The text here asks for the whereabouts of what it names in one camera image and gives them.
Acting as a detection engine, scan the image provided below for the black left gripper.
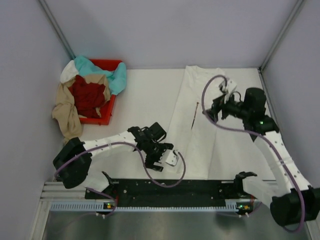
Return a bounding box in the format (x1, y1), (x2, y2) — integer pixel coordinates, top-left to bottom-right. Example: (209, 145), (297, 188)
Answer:
(143, 140), (173, 171)

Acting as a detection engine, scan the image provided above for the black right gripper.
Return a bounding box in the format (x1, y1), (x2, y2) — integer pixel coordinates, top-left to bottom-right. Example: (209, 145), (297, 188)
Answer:
(202, 90), (250, 123)

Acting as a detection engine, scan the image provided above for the white t shirt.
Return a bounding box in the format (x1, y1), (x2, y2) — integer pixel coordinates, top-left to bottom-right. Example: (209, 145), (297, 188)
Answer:
(164, 65), (232, 180)
(60, 60), (79, 84)

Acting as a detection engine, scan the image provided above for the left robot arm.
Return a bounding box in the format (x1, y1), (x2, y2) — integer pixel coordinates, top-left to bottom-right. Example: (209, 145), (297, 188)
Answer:
(53, 122), (179, 199)

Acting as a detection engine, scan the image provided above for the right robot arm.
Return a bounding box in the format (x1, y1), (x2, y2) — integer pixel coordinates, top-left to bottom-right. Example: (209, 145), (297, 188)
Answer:
(206, 86), (320, 227)

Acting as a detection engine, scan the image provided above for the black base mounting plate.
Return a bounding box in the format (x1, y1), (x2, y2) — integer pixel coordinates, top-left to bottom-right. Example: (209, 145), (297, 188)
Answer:
(84, 177), (265, 208)

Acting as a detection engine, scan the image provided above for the red plastic bin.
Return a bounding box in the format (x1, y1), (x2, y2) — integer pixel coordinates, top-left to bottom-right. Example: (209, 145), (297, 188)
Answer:
(79, 59), (122, 126)

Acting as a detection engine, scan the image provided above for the teal t shirt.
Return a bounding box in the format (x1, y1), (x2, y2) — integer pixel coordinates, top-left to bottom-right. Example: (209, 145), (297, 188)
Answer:
(74, 56), (127, 95)

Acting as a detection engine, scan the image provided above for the dark red t shirt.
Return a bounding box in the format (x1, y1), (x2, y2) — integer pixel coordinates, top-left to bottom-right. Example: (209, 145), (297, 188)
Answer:
(68, 74), (110, 119)

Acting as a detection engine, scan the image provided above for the beige t shirt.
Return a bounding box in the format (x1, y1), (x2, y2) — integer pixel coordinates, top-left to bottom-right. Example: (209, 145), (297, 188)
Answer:
(52, 74), (111, 144)

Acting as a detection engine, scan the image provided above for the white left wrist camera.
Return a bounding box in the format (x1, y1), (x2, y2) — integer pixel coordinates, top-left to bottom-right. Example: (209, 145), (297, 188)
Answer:
(162, 149), (179, 167)

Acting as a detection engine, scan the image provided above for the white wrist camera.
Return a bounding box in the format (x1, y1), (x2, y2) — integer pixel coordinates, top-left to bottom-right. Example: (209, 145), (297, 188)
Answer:
(162, 149), (179, 167)
(219, 78), (237, 103)

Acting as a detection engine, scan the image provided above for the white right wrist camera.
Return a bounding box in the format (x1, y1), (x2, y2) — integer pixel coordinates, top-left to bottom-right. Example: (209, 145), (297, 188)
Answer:
(219, 78), (237, 103)

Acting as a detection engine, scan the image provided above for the grey slotted cable duct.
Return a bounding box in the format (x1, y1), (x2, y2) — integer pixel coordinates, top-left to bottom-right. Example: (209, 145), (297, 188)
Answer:
(50, 201), (251, 212)

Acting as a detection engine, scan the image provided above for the right corner aluminium post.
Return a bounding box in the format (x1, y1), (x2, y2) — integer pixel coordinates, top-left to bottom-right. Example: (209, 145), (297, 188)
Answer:
(258, 0), (307, 73)

